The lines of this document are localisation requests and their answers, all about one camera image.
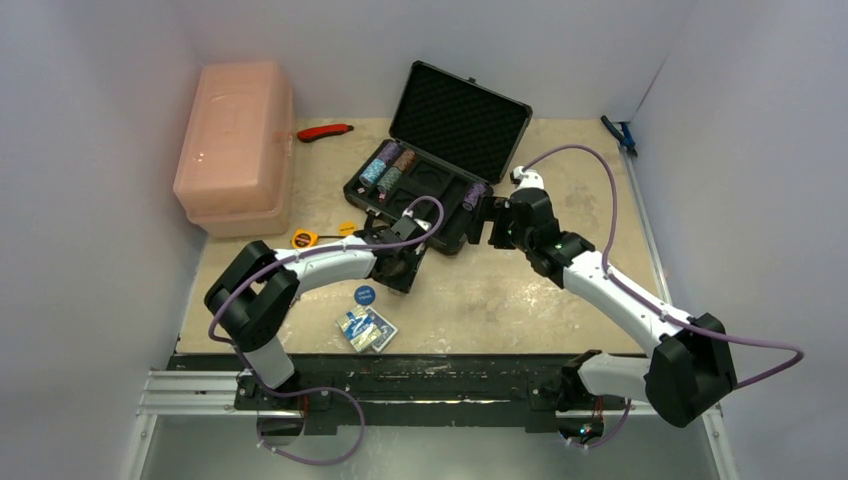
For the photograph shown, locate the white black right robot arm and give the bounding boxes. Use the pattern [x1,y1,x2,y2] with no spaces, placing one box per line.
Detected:
[468,188,738,427]

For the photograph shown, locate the yellow tape measure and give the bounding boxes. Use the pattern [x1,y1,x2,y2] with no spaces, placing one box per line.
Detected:
[290,229,338,249]

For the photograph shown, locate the blue Texas Hold'em card box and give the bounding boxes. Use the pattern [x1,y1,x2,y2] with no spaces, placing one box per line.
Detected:
[336,306,382,353]

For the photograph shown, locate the brown black poker chip roll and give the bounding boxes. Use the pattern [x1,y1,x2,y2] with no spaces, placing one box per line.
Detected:
[393,149,416,172]

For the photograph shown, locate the lavender poker chip roll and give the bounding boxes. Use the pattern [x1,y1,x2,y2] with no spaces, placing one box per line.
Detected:
[376,141,404,166]

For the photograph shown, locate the blue handled pliers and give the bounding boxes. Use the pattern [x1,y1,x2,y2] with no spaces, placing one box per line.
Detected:
[600,115,638,158]

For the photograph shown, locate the red utility knife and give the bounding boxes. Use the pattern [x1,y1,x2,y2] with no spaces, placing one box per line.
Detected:
[296,123,355,143]

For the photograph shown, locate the pink translucent plastic storage box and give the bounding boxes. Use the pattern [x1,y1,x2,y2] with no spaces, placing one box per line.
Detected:
[173,61,295,238]

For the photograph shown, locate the green blue poker chip roll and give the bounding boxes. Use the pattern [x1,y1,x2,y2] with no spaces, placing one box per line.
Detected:
[376,166,403,194]

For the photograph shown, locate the blue small blind button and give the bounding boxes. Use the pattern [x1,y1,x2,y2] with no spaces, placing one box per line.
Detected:
[354,285,376,306]

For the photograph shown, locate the light blue poker chip roll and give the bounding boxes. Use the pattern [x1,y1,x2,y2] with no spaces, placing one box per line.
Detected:
[359,158,387,187]

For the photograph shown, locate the blue backed playing card deck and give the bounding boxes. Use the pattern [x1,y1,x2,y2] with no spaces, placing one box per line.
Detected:
[365,306,398,353]

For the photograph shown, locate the black poker set case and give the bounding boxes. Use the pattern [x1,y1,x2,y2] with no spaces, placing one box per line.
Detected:
[342,60,533,256]

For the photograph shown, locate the purple black poker chip roll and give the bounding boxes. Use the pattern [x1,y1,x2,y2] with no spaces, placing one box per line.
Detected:
[462,182,488,212]

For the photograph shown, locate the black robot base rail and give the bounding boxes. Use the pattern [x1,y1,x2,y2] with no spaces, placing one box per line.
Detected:
[167,354,625,442]

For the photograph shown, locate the yellow big blind button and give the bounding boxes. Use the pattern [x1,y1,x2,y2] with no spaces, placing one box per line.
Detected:
[338,221,358,237]

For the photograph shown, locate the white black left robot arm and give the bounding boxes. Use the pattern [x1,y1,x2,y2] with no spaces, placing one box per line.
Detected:
[203,215,436,409]

